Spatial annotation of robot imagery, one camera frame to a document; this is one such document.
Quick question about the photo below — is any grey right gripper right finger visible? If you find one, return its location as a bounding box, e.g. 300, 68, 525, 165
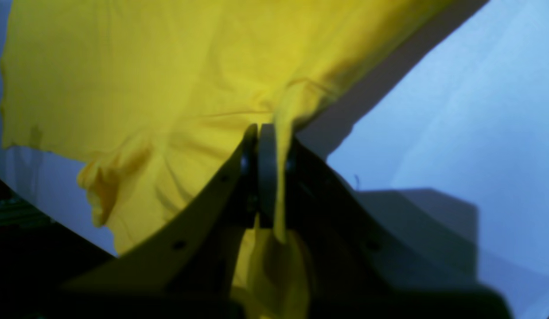
283, 139, 510, 319

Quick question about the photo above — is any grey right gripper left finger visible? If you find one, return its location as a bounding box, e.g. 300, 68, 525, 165
57, 124, 258, 319

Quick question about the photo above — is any yellow T-shirt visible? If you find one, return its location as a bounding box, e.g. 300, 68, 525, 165
0, 0, 452, 319

